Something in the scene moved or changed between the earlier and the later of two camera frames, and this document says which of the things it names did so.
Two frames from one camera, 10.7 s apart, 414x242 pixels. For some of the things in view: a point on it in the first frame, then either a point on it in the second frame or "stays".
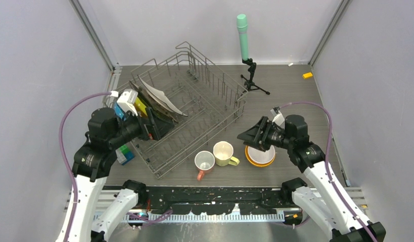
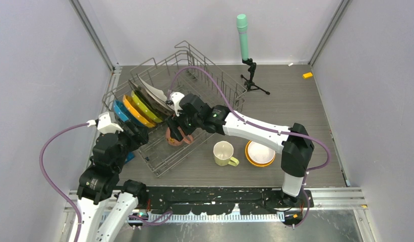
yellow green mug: [223, 152] stays
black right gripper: [253, 136] → [173, 125]
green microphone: [242, 27] stays
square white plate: [159, 97] stays
